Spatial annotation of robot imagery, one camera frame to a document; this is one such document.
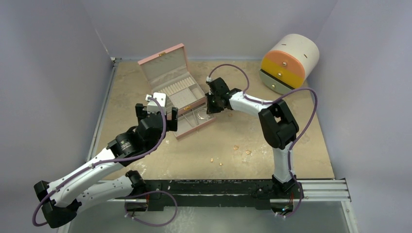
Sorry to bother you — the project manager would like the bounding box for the pink jewelry box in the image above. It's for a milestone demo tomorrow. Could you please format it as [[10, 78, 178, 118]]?
[[138, 43, 216, 139]]

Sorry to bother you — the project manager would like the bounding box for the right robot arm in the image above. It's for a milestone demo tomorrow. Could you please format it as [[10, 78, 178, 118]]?
[[205, 77, 299, 198]]

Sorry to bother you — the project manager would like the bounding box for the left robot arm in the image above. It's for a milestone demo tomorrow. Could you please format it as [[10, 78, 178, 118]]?
[[32, 100, 178, 228]]

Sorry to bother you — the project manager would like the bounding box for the round drawer organizer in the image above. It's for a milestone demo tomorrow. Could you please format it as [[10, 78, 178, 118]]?
[[259, 33, 320, 95]]

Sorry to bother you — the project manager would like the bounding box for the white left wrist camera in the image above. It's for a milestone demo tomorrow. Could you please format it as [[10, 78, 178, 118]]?
[[145, 92, 167, 114]]

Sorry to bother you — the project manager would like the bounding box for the aluminium frame rail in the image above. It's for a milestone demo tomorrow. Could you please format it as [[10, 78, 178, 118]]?
[[84, 57, 122, 162]]

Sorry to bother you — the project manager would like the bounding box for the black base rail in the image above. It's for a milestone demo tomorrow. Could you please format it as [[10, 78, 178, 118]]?
[[129, 178, 304, 215]]

